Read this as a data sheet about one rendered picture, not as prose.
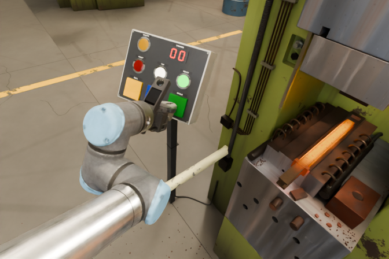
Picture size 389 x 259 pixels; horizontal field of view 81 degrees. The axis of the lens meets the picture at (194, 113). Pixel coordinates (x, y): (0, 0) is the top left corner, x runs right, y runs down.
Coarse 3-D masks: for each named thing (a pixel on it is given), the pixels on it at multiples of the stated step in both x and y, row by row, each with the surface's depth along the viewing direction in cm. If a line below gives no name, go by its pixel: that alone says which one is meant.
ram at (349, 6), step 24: (312, 0) 51; (336, 0) 47; (360, 0) 44; (384, 0) 41; (312, 24) 52; (336, 24) 49; (360, 24) 45; (384, 24) 42; (360, 48) 47; (384, 48) 44
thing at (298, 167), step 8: (336, 128) 82; (344, 128) 83; (328, 136) 79; (336, 136) 79; (320, 144) 76; (328, 144) 76; (312, 152) 73; (320, 152) 73; (296, 160) 69; (304, 160) 70; (312, 160) 70; (296, 168) 67; (304, 168) 67; (280, 176) 65; (288, 176) 65; (296, 176) 68; (280, 184) 65; (288, 184) 66
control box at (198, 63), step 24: (168, 48) 85; (192, 48) 81; (144, 72) 89; (168, 72) 86; (192, 72) 82; (120, 96) 95; (144, 96) 91; (168, 96) 87; (192, 96) 83; (192, 120) 87
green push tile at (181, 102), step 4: (172, 96) 85; (176, 96) 85; (180, 96) 85; (168, 100) 86; (172, 100) 86; (176, 100) 85; (180, 100) 85; (184, 100) 84; (176, 104) 85; (180, 104) 85; (184, 104) 84; (180, 108) 85; (184, 108) 84; (176, 112) 86; (180, 112) 85; (184, 112) 85; (180, 116) 85
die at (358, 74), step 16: (320, 48) 53; (336, 48) 50; (352, 48) 48; (304, 64) 57; (320, 64) 54; (336, 64) 52; (352, 64) 49; (368, 64) 47; (384, 64) 45; (336, 80) 53; (352, 80) 50; (368, 80) 48; (384, 80) 46; (368, 96) 49; (384, 96) 47
